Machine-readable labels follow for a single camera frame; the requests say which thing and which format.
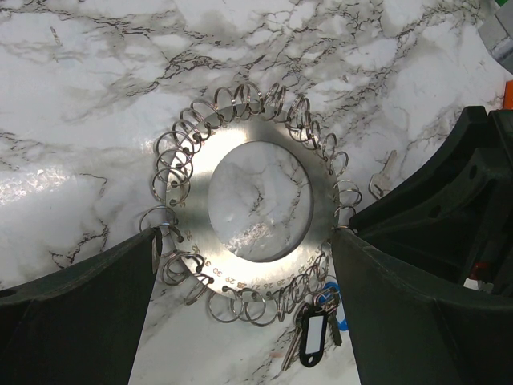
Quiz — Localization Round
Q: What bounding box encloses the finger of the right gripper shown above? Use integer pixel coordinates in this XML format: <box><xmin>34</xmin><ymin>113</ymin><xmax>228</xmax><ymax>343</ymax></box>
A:
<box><xmin>349</xmin><ymin>107</ymin><xmax>512</xmax><ymax>281</ymax></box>

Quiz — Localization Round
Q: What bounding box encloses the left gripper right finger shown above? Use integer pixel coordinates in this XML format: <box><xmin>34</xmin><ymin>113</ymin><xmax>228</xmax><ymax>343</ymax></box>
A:
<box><xmin>331</xmin><ymin>230</ymin><xmax>512</xmax><ymax>384</ymax></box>

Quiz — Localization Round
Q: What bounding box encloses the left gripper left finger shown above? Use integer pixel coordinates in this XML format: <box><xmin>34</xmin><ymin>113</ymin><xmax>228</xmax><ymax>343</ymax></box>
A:
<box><xmin>1</xmin><ymin>228</ymin><xmax>162</xmax><ymax>384</ymax></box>

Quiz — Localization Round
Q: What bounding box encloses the blue key tag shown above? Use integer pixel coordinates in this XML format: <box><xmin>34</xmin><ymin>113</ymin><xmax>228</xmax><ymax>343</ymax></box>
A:
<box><xmin>320</xmin><ymin>282</ymin><xmax>349</xmax><ymax>331</ymax></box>

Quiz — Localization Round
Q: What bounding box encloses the silver key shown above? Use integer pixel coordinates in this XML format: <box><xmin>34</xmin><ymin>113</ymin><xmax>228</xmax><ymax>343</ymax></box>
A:
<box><xmin>368</xmin><ymin>150</ymin><xmax>398</xmax><ymax>200</ymax></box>

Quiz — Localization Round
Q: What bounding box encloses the black white key tag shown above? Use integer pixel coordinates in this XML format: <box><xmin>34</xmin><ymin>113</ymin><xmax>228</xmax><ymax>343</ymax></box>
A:
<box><xmin>299</xmin><ymin>304</ymin><xmax>328</xmax><ymax>368</ymax></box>

